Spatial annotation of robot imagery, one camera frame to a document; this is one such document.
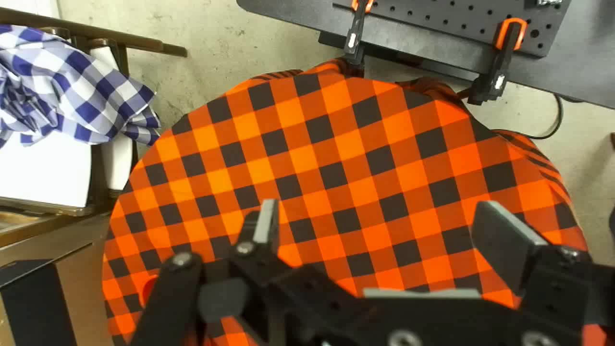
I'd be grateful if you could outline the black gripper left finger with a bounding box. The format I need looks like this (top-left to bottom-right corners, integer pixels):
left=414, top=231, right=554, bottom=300
left=233, top=198, right=285, bottom=265

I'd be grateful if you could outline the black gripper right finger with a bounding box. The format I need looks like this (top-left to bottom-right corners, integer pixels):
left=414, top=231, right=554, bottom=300
left=470, top=198, right=552, bottom=298

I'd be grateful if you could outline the orange black checked tablecloth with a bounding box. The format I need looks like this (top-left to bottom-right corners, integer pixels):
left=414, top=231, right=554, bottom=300
left=101, top=58, right=593, bottom=346

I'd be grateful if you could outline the white foam board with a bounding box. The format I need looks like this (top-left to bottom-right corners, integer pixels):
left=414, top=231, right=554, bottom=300
left=89, top=39, right=139, bottom=194

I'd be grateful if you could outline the orange black spring clamp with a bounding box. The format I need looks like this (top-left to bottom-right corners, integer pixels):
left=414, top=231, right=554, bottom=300
left=343, top=0, right=377, bottom=75
left=466, top=15, right=531, bottom=108

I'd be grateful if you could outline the brown cardboard carton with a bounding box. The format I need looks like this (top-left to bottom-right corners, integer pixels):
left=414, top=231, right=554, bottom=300
left=0, top=210, right=112, bottom=346

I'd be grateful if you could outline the black pegboard panel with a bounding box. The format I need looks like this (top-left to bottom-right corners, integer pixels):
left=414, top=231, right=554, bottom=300
left=333, top=0, right=574, bottom=60

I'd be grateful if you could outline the flat white box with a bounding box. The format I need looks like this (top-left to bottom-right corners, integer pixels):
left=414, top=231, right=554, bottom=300
left=0, top=131, right=95, bottom=213

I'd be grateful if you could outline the blue white checked cloth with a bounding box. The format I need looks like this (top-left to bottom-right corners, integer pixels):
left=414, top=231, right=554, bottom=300
left=0, top=23, right=162, bottom=150

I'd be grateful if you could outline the thin black floor cable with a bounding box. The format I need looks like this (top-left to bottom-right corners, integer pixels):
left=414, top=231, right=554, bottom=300
left=525, top=92, right=566, bottom=142

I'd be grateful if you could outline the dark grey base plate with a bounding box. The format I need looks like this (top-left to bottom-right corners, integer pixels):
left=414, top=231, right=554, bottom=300
left=237, top=0, right=615, bottom=112

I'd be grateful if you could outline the dark wooden frame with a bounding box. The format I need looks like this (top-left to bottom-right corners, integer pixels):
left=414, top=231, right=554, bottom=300
left=0, top=6, right=189, bottom=79

